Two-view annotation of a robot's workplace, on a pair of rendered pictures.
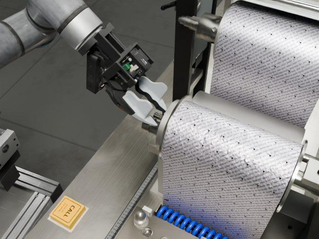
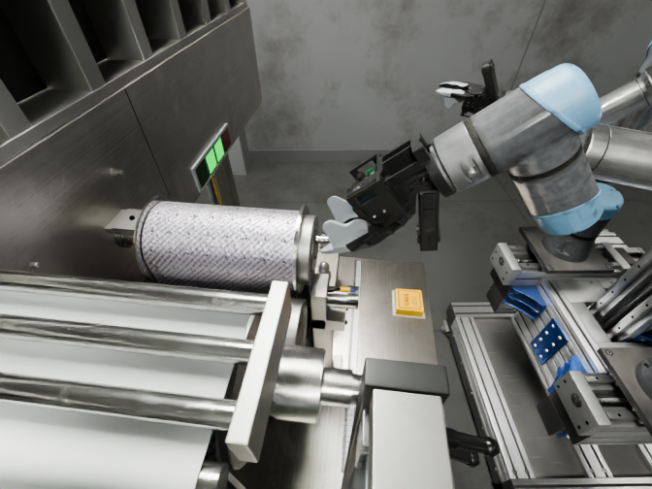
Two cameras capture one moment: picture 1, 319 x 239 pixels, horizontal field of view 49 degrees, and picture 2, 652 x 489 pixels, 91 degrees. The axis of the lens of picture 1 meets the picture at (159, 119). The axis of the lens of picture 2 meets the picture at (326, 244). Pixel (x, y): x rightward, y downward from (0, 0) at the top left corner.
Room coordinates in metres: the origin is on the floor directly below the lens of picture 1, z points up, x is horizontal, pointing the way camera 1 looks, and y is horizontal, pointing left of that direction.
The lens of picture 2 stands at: (0.83, -0.14, 1.63)
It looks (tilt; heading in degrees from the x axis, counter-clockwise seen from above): 45 degrees down; 157
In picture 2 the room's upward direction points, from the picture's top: straight up
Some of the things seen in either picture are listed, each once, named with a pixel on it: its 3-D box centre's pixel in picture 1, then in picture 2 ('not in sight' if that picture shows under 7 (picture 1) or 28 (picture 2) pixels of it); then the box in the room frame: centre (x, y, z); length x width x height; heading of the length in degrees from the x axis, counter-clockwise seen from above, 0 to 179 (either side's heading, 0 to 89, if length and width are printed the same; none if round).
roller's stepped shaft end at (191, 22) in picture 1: (190, 22); (355, 389); (0.74, -0.07, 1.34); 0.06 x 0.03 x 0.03; 61
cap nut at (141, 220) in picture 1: (140, 216); (323, 269); (0.37, 0.04, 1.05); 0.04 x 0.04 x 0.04
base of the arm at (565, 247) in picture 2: not in sight; (571, 236); (0.41, 0.95, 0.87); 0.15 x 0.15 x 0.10
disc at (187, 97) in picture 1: (176, 128); (302, 249); (0.47, -0.04, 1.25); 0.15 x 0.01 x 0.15; 151
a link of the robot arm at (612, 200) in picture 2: not in sight; (591, 209); (0.41, 0.96, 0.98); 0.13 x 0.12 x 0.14; 132
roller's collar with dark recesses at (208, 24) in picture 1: (212, 29); (290, 381); (0.71, -0.13, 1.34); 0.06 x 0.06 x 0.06; 61
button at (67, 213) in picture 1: (67, 212); (408, 302); (0.45, 0.26, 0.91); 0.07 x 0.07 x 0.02; 61
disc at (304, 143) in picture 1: (291, 175); (163, 238); (0.36, -0.25, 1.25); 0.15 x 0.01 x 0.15; 151
